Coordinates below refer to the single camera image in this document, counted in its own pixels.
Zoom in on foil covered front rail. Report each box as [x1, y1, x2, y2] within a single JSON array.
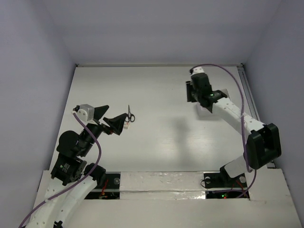
[[119, 171, 206, 200]]

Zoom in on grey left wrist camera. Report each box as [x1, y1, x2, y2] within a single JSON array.
[[72, 104, 95, 124]]

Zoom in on aluminium side rail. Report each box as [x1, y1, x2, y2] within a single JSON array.
[[237, 66, 276, 169]]

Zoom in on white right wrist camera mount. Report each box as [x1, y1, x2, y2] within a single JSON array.
[[190, 66, 205, 76]]

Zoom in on black handled scissors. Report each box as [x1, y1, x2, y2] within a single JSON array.
[[125, 105, 135, 123]]

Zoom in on white eraser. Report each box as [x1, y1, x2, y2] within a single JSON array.
[[123, 122, 130, 129]]

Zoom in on white divided pen holder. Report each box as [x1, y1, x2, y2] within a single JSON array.
[[195, 88, 230, 118]]

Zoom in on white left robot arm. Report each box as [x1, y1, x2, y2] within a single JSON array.
[[26, 104, 114, 228]]

